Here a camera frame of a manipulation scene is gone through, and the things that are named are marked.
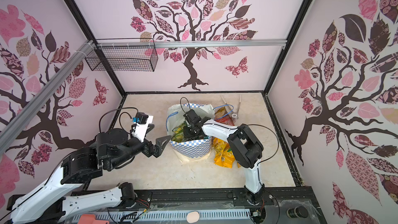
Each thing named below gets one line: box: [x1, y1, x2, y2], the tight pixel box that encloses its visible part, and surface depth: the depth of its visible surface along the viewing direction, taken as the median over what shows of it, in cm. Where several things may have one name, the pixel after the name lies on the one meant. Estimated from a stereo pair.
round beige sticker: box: [186, 211, 200, 224], surface depth 70 cm
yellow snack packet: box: [212, 137, 236, 169], surface depth 84 cm
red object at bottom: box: [77, 214, 110, 224], surface depth 68 cm
